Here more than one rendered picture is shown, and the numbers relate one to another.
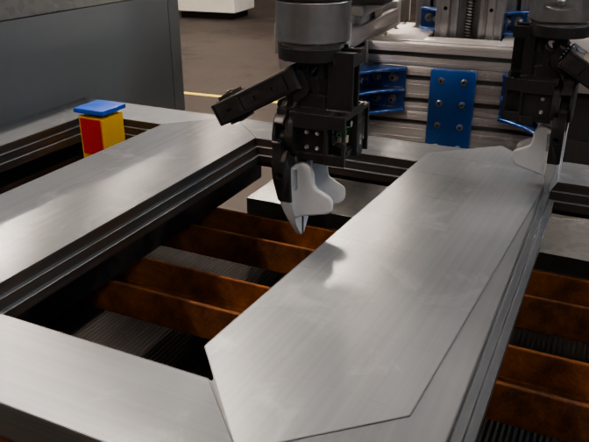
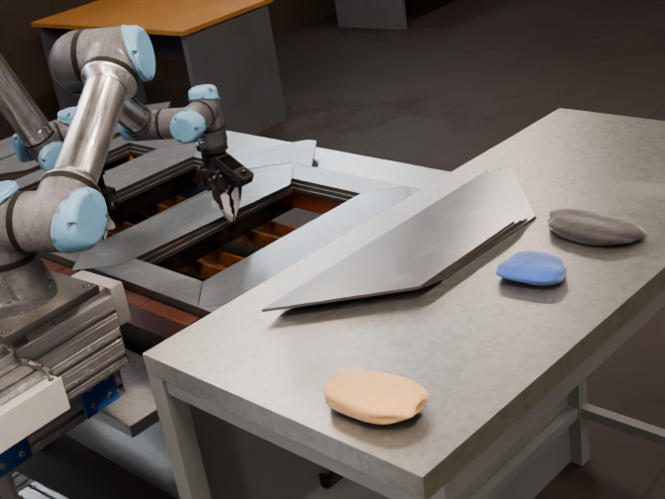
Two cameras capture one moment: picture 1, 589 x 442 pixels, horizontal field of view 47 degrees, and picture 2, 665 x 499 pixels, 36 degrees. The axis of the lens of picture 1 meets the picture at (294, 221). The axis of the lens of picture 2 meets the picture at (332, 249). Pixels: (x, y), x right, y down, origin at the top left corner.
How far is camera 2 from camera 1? 324 cm
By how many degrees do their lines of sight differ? 126
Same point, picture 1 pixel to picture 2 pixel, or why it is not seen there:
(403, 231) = (193, 218)
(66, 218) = (327, 223)
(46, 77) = not seen: hidden behind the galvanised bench
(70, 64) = not seen: hidden behind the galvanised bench
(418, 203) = (170, 231)
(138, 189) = (291, 239)
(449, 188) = (145, 239)
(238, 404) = (287, 174)
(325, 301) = (246, 194)
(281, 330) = (266, 187)
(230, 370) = (285, 179)
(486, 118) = not seen: outside the picture
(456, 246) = (182, 212)
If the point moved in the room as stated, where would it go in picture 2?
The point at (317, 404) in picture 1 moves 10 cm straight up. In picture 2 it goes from (269, 174) to (263, 142)
